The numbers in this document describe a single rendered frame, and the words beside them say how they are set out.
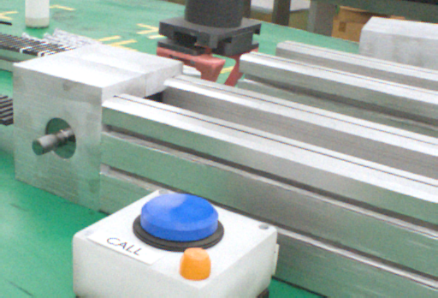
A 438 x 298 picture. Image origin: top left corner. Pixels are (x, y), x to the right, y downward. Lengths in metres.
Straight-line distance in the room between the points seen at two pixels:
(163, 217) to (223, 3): 0.36
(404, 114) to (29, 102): 0.30
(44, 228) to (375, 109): 0.29
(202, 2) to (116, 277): 0.38
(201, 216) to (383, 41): 0.46
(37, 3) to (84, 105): 0.63
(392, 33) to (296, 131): 0.30
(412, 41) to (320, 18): 2.26
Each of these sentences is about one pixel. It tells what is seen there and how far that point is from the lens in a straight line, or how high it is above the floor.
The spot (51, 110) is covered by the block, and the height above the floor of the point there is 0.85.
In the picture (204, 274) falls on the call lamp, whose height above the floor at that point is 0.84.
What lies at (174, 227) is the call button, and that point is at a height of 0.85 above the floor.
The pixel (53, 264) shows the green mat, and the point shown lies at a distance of 0.46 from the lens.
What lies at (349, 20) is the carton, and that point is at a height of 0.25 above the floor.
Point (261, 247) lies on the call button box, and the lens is 0.37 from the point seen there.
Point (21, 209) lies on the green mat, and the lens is 0.53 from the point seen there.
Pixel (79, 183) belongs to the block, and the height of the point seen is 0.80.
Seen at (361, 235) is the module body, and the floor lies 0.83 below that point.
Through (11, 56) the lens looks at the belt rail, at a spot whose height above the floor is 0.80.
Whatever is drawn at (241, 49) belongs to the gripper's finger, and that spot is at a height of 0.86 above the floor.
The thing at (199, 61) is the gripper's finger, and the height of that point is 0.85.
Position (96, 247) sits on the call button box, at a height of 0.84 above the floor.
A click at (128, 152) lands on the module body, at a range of 0.48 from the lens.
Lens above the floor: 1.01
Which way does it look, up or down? 23 degrees down
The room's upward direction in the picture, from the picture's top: 3 degrees clockwise
